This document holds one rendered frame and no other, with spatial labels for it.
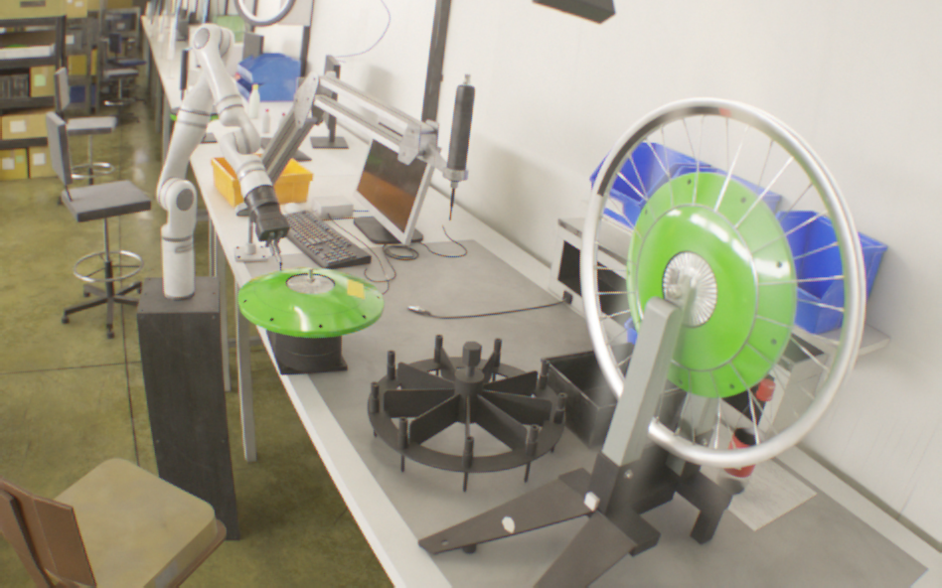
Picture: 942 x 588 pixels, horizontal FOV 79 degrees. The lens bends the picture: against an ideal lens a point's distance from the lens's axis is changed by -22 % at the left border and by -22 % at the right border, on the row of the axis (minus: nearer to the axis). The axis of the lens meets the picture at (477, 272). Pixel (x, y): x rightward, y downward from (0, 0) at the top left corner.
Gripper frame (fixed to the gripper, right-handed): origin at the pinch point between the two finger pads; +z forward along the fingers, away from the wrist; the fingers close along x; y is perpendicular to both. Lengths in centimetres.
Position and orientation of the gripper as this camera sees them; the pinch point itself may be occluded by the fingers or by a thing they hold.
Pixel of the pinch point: (280, 264)
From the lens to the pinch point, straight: 161.0
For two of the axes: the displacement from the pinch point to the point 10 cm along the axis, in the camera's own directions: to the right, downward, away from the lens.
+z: 4.6, 8.2, -3.4
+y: 4.7, -5.5, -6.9
